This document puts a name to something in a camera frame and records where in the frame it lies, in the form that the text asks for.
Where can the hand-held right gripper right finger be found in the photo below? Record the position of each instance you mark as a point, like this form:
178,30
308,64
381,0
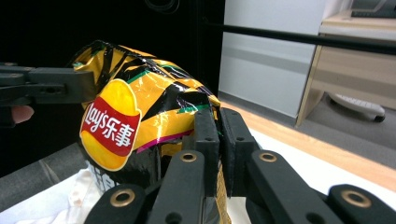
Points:
236,146

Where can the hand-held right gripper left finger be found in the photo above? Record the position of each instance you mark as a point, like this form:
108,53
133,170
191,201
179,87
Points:
209,140

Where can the yellow black chips bag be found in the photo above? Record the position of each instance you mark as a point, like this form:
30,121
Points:
162,90

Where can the white tote bag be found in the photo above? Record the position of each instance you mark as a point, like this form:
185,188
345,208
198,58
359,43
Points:
62,205

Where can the black curtain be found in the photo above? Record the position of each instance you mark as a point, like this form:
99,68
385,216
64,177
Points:
62,25

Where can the white cabinet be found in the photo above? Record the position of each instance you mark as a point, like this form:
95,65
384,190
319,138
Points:
264,77

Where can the wooden table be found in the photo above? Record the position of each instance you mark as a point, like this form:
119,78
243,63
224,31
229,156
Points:
342,155

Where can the chair base leg with caster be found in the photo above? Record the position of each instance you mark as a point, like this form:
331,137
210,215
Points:
358,106

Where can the light wooden desk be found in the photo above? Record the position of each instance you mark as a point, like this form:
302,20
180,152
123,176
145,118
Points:
348,71

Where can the dark keyboard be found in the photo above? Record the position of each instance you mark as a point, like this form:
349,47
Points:
373,13

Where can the black horizontal frame bar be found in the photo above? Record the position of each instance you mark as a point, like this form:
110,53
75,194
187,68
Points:
295,38

